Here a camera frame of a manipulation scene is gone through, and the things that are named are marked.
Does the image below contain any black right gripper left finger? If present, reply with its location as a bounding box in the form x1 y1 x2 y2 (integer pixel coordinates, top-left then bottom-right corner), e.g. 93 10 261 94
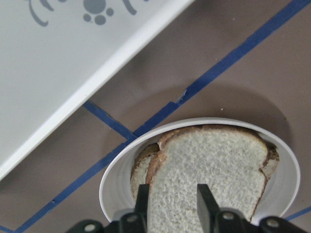
134 184 150 220

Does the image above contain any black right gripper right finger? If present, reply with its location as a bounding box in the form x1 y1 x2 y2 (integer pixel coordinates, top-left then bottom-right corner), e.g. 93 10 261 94
197 184 220 227

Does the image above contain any bread slice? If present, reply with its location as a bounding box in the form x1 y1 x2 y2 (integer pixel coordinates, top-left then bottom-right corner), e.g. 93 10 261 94
130 142 280 200
146 125 268 233

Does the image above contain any cream round plate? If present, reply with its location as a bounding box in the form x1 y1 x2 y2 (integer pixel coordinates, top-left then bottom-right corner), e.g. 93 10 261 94
99 117 300 225

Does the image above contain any cream bear serving tray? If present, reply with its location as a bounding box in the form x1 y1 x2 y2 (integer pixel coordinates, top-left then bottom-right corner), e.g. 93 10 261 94
0 0 191 178

